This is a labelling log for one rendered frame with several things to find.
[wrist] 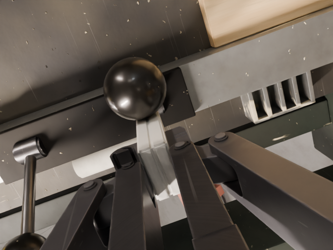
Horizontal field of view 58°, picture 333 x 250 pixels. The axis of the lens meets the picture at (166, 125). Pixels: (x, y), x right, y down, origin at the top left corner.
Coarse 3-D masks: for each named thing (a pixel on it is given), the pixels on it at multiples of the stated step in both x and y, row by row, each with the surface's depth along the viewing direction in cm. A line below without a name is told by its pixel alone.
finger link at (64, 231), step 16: (80, 192) 13; (96, 192) 13; (80, 208) 12; (96, 208) 12; (64, 224) 11; (80, 224) 11; (48, 240) 11; (64, 240) 10; (80, 240) 11; (96, 240) 12
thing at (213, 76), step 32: (288, 32) 29; (320, 32) 29; (192, 64) 29; (224, 64) 29; (256, 64) 29; (288, 64) 30; (320, 64) 30; (96, 96) 29; (192, 96) 30; (224, 96) 30; (0, 128) 30
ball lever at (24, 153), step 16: (16, 144) 28; (32, 144) 28; (16, 160) 28; (32, 160) 27; (32, 176) 26; (32, 192) 25; (32, 208) 24; (32, 224) 24; (16, 240) 21; (32, 240) 21
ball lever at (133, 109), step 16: (128, 64) 17; (144, 64) 17; (112, 80) 17; (128, 80) 16; (144, 80) 16; (160, 80) 17; (112, 96) 17; (128, 96) 16; (144, 96) 17; (160, 96) 17; (128, 112) 17; (144, 112) 17; (160, 112) 28
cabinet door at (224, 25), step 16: (208, 0) 29; (224, 0) 29; (240, 0) 29; (256, 0) 29; (272, 0) 30; (288, 0) 30; (304, 0) 30; (320, 0) 30; (208, 16) 29; (224, 16) 30; (240, 16) 30; (256, 16) 30; (272, 16) 30; (288, 16) 30; (208, 32) 31; (224, 32) 30; (240, 32) 30; (256, 32) 30
